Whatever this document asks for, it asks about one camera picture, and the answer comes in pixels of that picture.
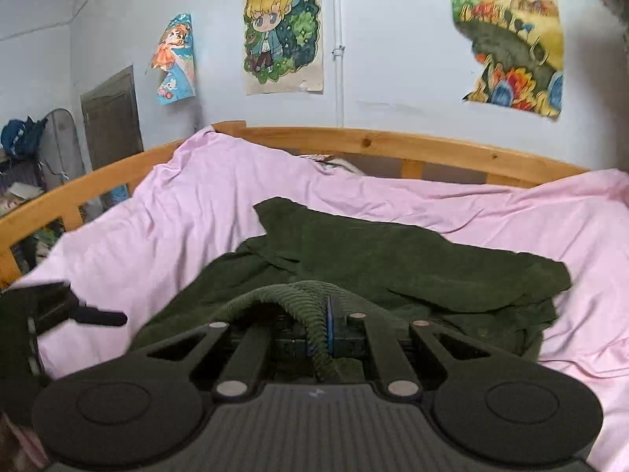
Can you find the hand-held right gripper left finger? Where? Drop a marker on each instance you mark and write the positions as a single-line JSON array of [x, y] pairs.
[[245, 354]]

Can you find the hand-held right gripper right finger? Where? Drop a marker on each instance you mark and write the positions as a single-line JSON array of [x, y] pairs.
[[330, 327]]

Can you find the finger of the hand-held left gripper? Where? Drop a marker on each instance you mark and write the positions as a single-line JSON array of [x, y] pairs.
[[100, 317]]

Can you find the pile of books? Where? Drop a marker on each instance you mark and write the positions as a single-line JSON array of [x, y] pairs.
[[34, 250]]

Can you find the pink bed sheet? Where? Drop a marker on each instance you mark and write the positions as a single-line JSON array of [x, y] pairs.
[[196, 206]]

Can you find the white patterned cloth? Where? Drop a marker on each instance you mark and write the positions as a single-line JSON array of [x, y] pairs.
[[339, 163]]

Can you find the blue bag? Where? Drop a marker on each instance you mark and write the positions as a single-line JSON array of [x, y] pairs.
[[22, 137]]

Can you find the brown wooden door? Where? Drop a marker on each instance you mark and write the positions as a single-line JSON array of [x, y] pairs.
[[113, 118]]

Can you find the curled cartoon girl poster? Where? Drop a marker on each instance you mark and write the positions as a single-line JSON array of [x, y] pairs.
[[174, 59]]

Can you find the blond cartoon character poster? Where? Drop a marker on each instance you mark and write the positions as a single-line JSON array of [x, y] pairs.
[[280, 34]]

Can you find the cartoon landscape poster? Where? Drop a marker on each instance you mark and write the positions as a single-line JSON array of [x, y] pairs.
[[511, 39]]

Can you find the wooden bed frame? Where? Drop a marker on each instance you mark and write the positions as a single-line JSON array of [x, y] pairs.
[[393, 145]]

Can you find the white wall pipe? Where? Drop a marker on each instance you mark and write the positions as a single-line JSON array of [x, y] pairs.
[[338, 83]]

